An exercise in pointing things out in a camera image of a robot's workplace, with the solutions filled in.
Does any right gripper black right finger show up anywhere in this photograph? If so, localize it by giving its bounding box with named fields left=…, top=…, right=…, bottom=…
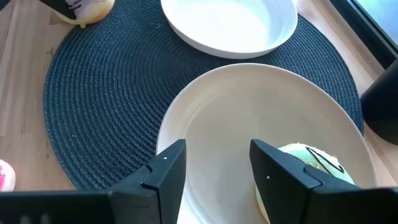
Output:
left=249, top=139, right=361, bottom=224

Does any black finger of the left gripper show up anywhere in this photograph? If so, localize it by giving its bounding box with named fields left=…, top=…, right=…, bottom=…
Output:
left=39, top=0, right=82, bottom=20

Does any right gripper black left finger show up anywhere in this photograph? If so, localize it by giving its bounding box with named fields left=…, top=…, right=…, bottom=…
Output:
left=108, top=139, right=187, bottom=224

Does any green iced donut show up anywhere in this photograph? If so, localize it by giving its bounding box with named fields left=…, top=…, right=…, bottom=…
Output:
left=254, top=142, right=356, bottom=224

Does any pink iced donut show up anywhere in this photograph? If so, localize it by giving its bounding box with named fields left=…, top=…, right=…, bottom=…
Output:
left=0, top=159, right=16, bottom=192

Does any white bowl with white item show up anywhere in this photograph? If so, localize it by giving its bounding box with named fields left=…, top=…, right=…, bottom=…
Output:
left=155, top=63, right=377, bottom=224

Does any dark woven round placemat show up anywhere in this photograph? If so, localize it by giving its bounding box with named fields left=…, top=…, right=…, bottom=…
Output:
left=42, top=0, right=364, bottom=190

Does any black plant pot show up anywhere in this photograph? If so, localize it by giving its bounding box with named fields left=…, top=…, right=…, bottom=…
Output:
left=360, top=58, right=398, bottom=146

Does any black window frame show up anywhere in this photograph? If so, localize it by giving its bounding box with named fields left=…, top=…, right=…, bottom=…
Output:
left=329, top=0, right=398, bottom=69

